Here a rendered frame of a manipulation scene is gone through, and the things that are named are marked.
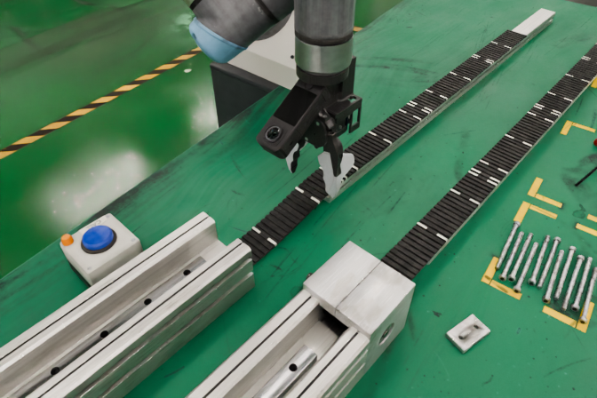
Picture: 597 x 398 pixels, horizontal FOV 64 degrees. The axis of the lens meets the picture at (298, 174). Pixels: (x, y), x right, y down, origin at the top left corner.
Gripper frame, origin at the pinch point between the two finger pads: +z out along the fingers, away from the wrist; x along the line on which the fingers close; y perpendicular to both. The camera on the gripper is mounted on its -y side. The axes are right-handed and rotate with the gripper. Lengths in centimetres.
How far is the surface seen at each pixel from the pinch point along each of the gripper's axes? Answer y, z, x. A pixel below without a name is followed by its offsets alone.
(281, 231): -8.1, 3.9, -1.5
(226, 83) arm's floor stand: 20, 10, 45
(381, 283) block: -10.8, -4.0, -21.0
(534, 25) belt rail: 87, 2, -1
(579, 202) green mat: 31.6, 5.5, -32.6
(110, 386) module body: -38.7, 1.4, -5.1
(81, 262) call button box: -32.7, -0.5, 11.3
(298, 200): -2.1, 2.9, 0.5
